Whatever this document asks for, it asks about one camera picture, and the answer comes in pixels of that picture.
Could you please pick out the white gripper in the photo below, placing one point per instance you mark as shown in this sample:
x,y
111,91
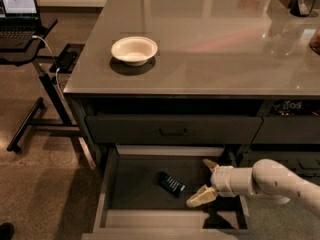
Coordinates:
x,y
221,179

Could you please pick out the dark blueberry rxbar wrapper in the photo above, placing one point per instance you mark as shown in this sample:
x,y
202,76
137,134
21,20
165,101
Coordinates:
x,y
170,184

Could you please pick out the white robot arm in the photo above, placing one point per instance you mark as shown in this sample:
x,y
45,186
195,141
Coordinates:
x,y
265,180

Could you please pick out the open grey middle drawer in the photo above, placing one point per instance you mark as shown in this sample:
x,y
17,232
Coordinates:
x,y
132,206

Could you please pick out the right middle grey drawer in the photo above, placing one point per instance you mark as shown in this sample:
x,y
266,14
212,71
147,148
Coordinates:
x,y
302,163

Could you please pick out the right top grey drawer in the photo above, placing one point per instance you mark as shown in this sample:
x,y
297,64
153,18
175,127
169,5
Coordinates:
x,y
289,130

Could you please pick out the chip bag in drawer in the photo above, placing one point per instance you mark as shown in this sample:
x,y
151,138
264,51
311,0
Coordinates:
x,y
296,107

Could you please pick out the grey kitchen counter cabinet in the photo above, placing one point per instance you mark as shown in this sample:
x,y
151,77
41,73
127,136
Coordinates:
x,y
214,58

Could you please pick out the white ceramic bowl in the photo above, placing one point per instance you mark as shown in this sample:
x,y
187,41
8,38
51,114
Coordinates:
x,y
134,51

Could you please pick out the brown jar right edge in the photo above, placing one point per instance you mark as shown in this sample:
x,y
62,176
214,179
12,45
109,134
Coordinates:
x,y
315,42

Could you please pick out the black phone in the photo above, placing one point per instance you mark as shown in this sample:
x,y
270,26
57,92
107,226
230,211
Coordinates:
x,y
66,59

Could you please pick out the dark glass jar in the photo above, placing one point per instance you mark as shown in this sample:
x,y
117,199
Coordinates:
x,y
304,0

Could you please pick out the black shoe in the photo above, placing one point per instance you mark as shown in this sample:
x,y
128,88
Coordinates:
x,y
6,231

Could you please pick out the black laptop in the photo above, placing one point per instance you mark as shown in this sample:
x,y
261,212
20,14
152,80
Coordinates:
x,y
19,22

